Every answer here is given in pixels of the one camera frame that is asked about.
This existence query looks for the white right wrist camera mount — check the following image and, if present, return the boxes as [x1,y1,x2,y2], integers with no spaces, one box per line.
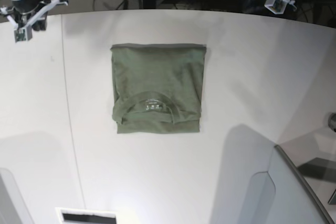
[1,0,69,42]

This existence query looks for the white label with black bar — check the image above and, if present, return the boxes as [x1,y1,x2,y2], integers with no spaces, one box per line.
[55,207,118,224]

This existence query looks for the green t-shirt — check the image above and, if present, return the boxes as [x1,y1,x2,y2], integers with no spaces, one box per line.
[111,44,207,134]

